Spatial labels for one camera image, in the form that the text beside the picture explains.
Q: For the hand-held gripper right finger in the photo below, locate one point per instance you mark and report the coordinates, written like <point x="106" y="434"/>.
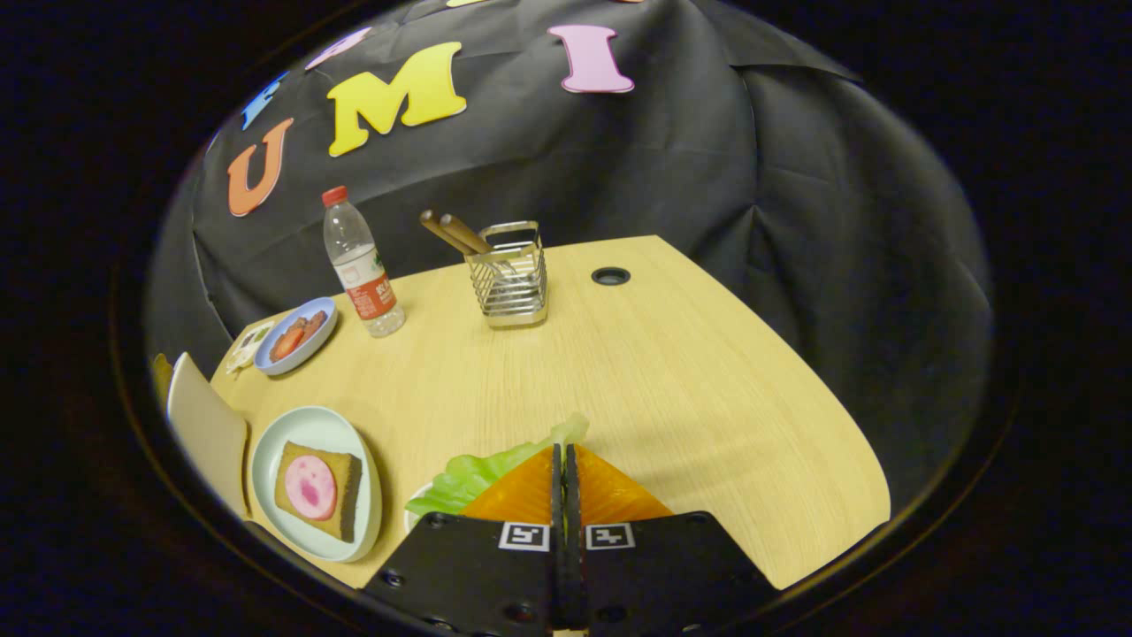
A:
<point x="663" y="566"/>

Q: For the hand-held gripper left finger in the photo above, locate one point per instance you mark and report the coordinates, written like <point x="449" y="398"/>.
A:
<point x="478" y="566"/>

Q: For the green lettuce leaf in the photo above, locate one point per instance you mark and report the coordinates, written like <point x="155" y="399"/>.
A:
<point x="469" y="478"/>

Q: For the small white dish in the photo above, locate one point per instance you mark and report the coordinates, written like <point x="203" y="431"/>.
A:
<point x="414" y="524"/>

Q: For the brown bread slice under ham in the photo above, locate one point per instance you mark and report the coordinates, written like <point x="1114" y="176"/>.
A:
<point x="347" y="504"/>

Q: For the pink ham slice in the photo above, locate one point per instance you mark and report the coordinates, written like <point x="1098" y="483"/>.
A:
<point x="309" y="487"/>

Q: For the light green plate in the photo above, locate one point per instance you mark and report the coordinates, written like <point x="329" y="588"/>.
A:
<point x="327" y="429"/>

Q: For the blue plate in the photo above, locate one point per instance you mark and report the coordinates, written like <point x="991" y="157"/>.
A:
<point x="311" y="354"/>

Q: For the red tomato slice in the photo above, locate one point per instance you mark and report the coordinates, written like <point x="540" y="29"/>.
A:
<point x="287" y="341"/>

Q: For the brown meat patty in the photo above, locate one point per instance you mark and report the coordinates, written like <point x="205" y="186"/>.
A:
<point x="313" y="322"/>

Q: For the clear water bottle red cap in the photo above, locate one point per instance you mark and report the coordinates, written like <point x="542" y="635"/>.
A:
<point x="363" y="283"/>

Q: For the white divided seasoning tray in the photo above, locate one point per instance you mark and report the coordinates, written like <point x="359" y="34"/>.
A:
<point x="248" y="347"/>

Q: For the brown wooden chopstick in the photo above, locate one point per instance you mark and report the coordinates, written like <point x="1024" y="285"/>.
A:
<point x="442" y="232"/>
<point x="464" y="232"/>

